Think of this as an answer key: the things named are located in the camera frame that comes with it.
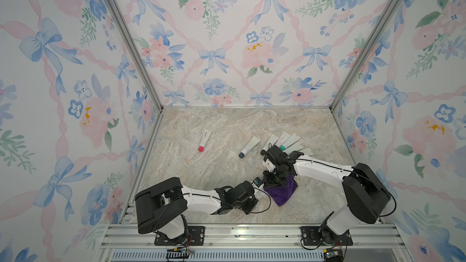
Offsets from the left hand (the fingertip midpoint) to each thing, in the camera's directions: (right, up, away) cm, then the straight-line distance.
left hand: (257, 198), depth 83 cm
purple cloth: (+11, +3, -2) cm, 11 cm away
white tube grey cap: (+23, +22, +18) cm, 36 cm away
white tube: (-2, +22, +17) cm, 28 cm away
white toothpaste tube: (+23, +26, +21) cm, 40 cm away
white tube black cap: (+11, +25, +20) cm, 34 cm away
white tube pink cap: (-27, +27, +20) cm, 43 cm away
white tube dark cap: (-1, +6, -10) cm, 12 cm away
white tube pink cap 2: (+17, +26, +20) cm, 37 cm away
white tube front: (+30, +19, +17) cm, 39 cm away
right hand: (+4, +5, +2) cm, 7 cm away
